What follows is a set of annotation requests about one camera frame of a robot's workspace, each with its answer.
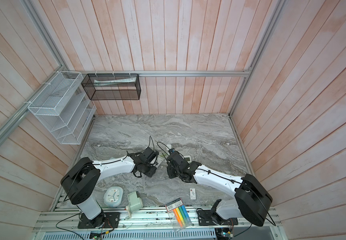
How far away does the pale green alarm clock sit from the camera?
0.78m

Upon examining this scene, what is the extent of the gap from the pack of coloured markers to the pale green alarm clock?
25 cm

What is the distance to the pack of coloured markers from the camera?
0.73 metres
